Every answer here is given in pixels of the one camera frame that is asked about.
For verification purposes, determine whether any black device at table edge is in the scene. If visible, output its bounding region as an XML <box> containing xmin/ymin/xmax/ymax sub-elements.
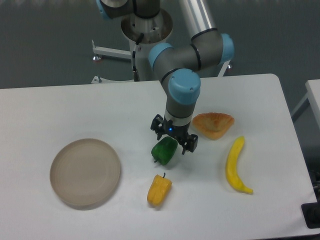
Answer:
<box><xmin>301</xmin><ymin>202</ymin><xmax>320</xmax><ymax>229</ymax></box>

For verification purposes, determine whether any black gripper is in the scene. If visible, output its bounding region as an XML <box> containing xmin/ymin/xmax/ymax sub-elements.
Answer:
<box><xmin>150</xmin><ymin>114</ymin><xmax>198</xmax><ymax>155</ymax></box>

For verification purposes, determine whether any beige round plate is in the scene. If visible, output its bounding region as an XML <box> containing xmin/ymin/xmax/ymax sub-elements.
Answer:
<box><xmin>49</xmin><ymin>138</ymin><xmax>121</xmax><ymax>210</ymax></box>

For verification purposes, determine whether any green bell pepper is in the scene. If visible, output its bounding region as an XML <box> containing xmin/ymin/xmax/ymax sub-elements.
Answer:
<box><xmin>151</xmin><ymin>136</ymin><xmax>178</xmax><ymax>166</ymax></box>

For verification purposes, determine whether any yellow banana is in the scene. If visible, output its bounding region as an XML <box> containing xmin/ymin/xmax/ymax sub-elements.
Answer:
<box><xmin>225</xmin><ymin>136</ymin><xmax>254</xmax><ymax>195</ymax></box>

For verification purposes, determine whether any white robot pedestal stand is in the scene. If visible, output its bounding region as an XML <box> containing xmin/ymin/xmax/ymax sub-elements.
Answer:
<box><xmin>92</xmin><ymin>2</ymin><xmax>235</xmax><ymax>82</ymax></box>

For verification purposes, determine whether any golden pastry bread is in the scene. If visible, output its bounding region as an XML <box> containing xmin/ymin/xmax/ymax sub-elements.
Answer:
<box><xmin>192</xmin><ymin>112</ymin><xmax>235</xmax><ymax>141</ymax></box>

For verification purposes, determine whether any yellow bell pepper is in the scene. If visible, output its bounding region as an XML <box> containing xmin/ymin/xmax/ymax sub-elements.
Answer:
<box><xmin>147</xmin><ymin>172</ymin><xmax>173</xmax><ymax>207</ymax></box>

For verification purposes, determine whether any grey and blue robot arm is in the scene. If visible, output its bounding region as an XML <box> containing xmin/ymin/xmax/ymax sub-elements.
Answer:
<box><xmin>92</xmin><ymin>0</ymin><xmax>235</xmax><ymax>152</ymax></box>

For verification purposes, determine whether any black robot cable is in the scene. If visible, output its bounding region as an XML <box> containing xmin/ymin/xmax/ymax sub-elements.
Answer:
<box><xmin>131</xmin><ymin>32</ymin><xmax>145</xmax><ymax>82</ymax></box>

